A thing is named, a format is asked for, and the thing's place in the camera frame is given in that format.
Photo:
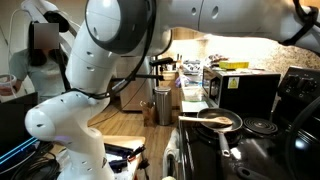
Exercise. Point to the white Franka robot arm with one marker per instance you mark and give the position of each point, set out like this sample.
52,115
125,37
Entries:
93,63

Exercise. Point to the black electric stove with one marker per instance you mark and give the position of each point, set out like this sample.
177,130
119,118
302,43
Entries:
206,156

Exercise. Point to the black stove knob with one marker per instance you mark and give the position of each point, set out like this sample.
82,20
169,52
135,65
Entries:
311,86
295,82

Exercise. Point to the wooden base cabinet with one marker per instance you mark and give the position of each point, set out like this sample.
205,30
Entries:
170,81

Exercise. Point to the stainless steel trash can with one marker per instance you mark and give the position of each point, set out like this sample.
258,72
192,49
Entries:
163,106

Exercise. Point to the purple glove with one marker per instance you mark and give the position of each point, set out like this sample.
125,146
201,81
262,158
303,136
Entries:
181,81

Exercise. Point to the small brown bag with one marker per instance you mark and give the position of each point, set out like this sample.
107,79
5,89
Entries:
147,115

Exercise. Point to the clear plastic container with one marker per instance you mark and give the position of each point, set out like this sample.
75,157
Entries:
192,93

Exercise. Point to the dish rack with dishes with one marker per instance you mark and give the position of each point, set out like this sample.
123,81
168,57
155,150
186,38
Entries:
192,66

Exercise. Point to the wooden spatula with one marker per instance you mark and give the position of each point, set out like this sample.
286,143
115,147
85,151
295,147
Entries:
200,119

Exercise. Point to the white towel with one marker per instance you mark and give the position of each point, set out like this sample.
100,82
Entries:
171,146

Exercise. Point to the light wooden table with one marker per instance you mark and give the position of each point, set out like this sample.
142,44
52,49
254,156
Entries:
126,140

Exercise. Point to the black frying pan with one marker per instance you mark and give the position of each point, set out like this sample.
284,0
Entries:
216,113

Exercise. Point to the yellow warning sticker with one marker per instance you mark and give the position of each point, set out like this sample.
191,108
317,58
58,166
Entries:
233,83

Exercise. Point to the black tool with red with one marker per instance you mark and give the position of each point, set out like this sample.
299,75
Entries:
123,156

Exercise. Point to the yellow sponge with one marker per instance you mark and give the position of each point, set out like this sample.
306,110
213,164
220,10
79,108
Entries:
233,65

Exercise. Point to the pale yellow towel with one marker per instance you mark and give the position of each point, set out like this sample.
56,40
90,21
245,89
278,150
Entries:
169,178

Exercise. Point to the stainless steel microwave oven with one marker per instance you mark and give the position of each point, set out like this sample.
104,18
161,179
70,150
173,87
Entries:
253,96

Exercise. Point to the black stand pole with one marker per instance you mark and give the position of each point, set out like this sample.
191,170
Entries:
63,73

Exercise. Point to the black coil burner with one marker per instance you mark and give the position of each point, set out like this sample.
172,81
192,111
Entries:
260,126

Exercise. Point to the person in grey shirt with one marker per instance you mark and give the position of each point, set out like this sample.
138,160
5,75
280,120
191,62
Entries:
43,76

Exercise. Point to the black monitor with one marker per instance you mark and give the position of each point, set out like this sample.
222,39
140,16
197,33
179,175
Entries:
16,123

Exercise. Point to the clear plastic cup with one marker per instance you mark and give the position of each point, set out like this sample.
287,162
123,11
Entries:
7,85

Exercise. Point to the black case with blue light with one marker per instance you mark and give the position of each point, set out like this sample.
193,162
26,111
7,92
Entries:
16,151

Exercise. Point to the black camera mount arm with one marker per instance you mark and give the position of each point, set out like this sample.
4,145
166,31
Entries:
146,77

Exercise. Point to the black stereo camera bar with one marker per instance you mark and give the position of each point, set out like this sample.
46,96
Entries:
161,61

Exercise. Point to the white angled stand bracket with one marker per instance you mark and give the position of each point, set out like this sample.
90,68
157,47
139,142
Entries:
36,8

